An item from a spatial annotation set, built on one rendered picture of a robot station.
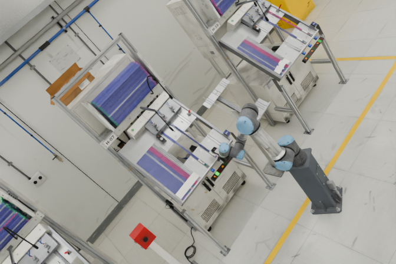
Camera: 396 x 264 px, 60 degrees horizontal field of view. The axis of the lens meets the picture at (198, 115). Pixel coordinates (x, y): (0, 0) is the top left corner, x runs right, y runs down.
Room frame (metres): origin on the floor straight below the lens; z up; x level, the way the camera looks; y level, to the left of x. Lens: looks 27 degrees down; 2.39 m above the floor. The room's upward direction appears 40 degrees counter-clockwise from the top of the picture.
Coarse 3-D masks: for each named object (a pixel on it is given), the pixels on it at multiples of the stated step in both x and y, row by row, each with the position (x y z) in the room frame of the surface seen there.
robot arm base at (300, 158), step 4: (300, 148) 1.93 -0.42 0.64; (300, 152) 1.91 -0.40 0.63; (304, 152) 1.93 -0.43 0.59; (296, 156) 1.90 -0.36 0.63; (300, 156) 1.90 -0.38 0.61; (304, 156) 1.90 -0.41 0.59; (296, 160) 1.90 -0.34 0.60; (300, 160) 1.90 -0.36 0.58; (304, 160) 1.89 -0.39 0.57; (296, 164) 1.90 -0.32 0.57; (300, 164) 1.89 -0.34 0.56
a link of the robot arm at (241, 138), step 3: (246, 105) 1.97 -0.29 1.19; (249, 105) 1.95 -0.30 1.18; (252, 105) 1.95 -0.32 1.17; (255, 105) 1.96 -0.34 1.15; (255, 108) 1.93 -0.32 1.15; (258, 111) 1.94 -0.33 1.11; (237, 135) 2.17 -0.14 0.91; (240, 135) 2.13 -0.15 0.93; (243, 135) 2.11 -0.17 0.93; (246, 135) 2.10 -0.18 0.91; (237, 138) 2.17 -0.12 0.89; (240, 138) 2.14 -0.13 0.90; (243, 138) 2.13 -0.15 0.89; (246, 138) 2.14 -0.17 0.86; (237, 141) 2.16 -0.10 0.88; (240, 141) 2.15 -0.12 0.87; (243, 141) 2.14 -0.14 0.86; (243, 144) 2.13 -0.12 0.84
